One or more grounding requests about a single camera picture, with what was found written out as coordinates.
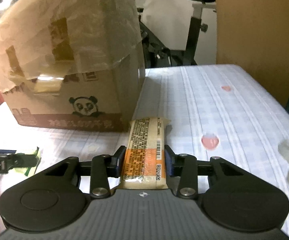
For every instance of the brown cardboard box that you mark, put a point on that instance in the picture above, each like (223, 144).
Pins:
(84, 87)

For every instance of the checked tablecloth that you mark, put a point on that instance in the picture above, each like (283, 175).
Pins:
(209, 105)

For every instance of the orange beige snack bar packet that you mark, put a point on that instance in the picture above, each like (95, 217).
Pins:
(144, 162)

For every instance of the orange wooden door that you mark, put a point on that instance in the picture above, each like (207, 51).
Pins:
(254, 30)

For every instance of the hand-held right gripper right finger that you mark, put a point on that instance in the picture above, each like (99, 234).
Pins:
(169, 162)

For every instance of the black exercise bike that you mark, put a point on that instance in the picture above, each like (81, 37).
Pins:
(192, 45)

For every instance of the small green snack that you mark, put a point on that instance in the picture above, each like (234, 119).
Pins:
(23, 171)

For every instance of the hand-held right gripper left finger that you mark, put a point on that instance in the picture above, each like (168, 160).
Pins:
(118, 162)

